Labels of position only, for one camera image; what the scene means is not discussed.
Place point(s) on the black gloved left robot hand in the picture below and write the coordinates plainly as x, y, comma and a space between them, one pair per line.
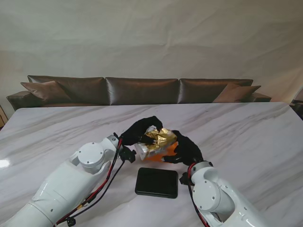
133, 133

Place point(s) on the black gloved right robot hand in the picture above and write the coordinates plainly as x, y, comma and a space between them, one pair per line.
188, 151

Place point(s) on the gold tissue pack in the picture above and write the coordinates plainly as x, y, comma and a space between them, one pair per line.
163, 139

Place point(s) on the orange tissue box cover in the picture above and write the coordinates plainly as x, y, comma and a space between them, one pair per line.
154, 159

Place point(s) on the black tissue box base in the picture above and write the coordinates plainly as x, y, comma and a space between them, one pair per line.
156, 182

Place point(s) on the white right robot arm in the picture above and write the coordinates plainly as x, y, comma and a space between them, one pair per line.
213, 194

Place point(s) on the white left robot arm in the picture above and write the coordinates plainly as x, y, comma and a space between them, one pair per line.
71, 177

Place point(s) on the brown sofa back cushion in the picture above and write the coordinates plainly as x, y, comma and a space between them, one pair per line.
201, 91
87, 89
142, 91

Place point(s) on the brown throw pillow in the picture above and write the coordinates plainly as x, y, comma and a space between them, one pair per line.
236, 93
45, 91

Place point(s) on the brown leather sofa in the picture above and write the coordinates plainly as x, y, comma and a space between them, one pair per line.
21, 98

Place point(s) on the dark side furniture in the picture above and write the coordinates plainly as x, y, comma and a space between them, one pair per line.
297, 107

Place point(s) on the wooden slatted furniture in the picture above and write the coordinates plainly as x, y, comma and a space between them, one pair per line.
2, 116

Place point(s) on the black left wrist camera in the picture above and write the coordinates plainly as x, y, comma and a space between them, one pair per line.
127, 154

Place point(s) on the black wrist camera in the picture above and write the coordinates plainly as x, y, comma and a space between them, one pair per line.
184, 179
127, 154

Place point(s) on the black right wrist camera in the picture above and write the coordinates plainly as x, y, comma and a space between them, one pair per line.
184, 179

